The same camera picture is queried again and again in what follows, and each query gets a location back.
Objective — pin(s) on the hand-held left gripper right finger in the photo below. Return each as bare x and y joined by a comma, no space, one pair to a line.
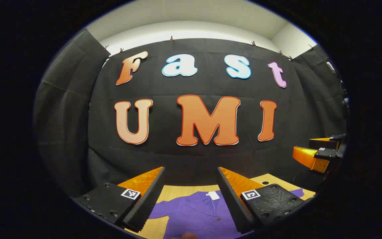
230,202

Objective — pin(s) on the black backdrop cloth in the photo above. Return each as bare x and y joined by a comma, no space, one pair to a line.
164,156

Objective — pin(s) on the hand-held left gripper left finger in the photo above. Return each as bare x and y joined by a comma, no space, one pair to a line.
148,202

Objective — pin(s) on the purple shirt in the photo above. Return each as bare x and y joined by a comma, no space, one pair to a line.
194,215

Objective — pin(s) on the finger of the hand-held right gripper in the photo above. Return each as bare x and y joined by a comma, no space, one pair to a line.
323,143
325,154

